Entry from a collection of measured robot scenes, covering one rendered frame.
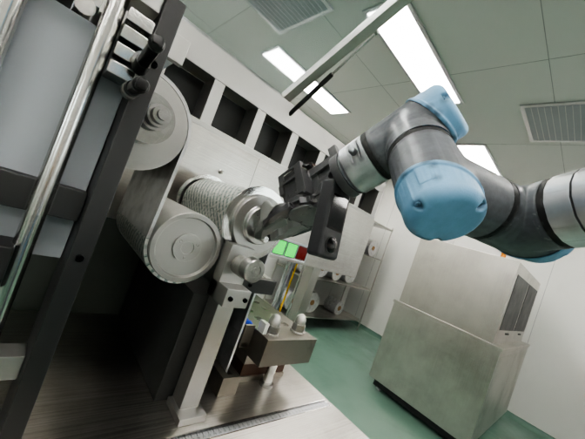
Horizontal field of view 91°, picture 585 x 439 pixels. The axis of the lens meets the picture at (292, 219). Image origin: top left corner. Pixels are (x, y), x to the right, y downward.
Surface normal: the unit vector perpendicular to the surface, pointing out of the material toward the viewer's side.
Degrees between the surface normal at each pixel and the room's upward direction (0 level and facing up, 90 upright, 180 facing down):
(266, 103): 90
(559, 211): 111
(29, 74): 90
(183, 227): 90
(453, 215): 137
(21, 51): 90
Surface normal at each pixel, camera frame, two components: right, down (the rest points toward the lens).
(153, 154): 0.64, 0.21
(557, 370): -0.69, -0.27
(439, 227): -0.08, 0.72
